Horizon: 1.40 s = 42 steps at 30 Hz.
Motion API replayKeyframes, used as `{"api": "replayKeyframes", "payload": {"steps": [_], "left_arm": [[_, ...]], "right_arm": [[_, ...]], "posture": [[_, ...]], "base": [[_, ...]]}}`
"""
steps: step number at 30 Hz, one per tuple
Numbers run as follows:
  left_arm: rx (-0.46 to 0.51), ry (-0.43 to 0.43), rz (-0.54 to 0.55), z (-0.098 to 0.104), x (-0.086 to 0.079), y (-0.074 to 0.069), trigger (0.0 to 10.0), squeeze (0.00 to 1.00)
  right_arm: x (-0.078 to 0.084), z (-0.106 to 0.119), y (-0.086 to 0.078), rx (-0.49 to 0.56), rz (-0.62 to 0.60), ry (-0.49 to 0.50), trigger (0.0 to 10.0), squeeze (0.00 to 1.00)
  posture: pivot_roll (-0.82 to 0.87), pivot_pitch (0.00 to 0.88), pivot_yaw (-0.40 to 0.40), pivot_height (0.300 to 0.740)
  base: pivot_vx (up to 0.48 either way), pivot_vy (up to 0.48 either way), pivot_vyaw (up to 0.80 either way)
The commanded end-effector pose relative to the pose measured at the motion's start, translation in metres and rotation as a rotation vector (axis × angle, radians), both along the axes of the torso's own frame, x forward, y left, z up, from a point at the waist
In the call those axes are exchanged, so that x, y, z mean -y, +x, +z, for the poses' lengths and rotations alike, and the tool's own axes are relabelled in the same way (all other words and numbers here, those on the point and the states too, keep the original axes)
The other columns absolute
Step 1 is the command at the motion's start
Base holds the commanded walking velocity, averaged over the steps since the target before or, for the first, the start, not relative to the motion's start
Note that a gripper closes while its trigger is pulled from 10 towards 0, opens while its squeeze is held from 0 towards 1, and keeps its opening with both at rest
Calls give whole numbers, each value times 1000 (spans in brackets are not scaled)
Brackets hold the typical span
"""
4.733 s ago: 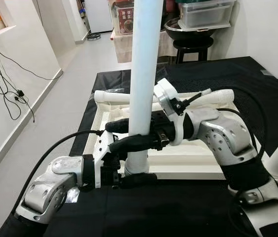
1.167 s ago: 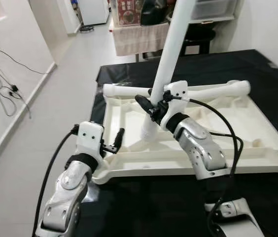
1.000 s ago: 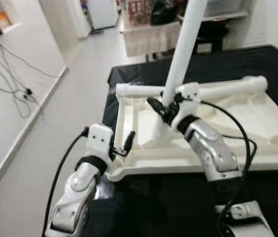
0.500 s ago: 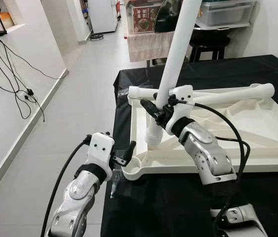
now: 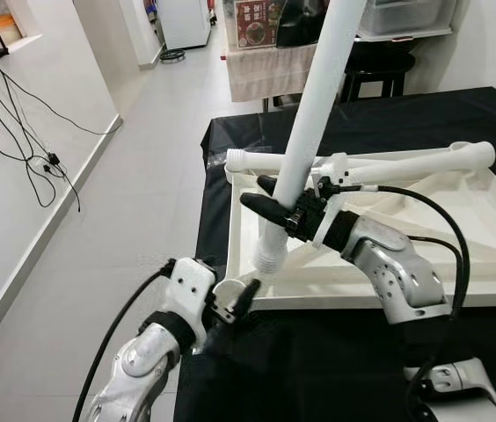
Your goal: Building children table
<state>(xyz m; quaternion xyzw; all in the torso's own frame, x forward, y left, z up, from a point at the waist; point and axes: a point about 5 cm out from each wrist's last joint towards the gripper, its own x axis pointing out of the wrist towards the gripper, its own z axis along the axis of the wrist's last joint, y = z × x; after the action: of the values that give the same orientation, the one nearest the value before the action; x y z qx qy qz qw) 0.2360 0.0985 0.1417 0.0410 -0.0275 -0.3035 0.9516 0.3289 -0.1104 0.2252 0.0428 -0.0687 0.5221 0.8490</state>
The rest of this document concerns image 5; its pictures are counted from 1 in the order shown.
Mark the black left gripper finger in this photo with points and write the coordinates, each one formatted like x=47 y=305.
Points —
x=246 y=301

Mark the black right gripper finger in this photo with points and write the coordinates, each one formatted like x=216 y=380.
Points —
x=274 y=211
x=271 y=185

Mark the white plastic children table top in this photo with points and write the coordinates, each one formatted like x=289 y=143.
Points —
x=459 y=229

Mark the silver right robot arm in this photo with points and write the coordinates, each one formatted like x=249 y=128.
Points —
x=397 y=264

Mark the black table cloth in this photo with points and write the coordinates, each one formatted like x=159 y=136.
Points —
x=318 y=369

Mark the pink cloth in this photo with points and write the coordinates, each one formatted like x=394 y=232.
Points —
x=266 y=70

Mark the black round stool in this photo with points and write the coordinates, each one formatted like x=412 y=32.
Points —
x=378 y=69

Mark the printed cardboard box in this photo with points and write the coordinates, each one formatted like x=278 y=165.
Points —
x=257 y=25

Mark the black bag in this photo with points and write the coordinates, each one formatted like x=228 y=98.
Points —
x=299 y=22

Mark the white fridge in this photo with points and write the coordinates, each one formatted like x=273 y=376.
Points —
x=185 y=22

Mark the clear plastic storage box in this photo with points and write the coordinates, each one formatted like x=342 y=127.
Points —
x=406 y=16

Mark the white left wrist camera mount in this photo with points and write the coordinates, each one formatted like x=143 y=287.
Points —
x=188 y=290

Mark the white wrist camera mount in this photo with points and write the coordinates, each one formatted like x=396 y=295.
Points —
x=336 y=167
x=188 y=290

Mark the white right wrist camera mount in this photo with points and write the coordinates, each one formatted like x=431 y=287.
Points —
x=336 y=167

